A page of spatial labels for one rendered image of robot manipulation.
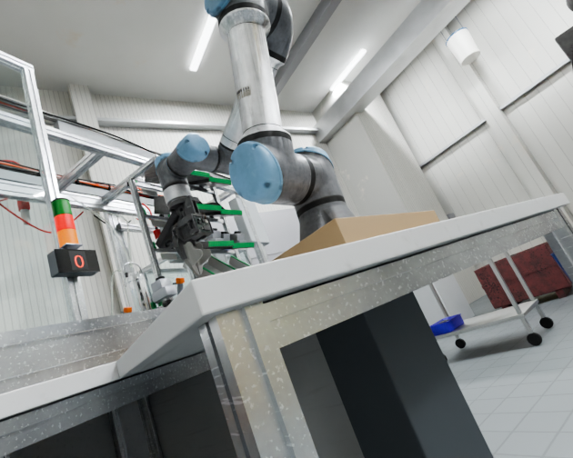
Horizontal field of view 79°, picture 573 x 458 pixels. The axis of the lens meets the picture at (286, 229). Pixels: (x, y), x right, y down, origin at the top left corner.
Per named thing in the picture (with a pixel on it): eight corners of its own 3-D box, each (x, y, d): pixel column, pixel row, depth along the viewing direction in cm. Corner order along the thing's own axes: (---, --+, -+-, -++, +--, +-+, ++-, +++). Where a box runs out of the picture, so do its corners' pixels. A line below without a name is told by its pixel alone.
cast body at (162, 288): (177, 293, 110) (172, 273, 112) (167, 294, 107) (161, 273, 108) (160, 303, 114) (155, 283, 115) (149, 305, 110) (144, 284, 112)
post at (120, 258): (160, 373, 220) (111, 184, 258) (149, 377, 212) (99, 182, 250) (155, 375, 222) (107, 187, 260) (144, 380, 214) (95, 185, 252)
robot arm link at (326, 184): (355, 196, 81) (336, 147, 85) (319, 192, 71) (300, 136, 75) (317, 218, 89) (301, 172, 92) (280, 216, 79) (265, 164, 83)
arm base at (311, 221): (380, 231, 77) (365, 191, 79) (331, 236, 68) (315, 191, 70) (336, 253, 88) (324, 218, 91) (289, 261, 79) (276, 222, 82)
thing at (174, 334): (570, 203, 79) (563, 192, 80) (202, 316, 25) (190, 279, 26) (365, 292, 132) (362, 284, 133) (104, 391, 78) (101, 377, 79)
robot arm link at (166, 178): (160, 147, 97) (147, 164, 102) (171, 181, 94) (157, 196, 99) (185, 151, 103) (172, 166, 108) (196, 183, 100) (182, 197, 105)
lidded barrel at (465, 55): (486, 51, 721) (471, 29, 737) (476, 46, 692) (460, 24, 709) (466, 68, 757) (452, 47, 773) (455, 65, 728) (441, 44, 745)
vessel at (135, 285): (164, 318, 199) (147, 257, 210) (144, 322, 187) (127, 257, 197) (147, 326, 205) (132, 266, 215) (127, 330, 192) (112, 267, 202)
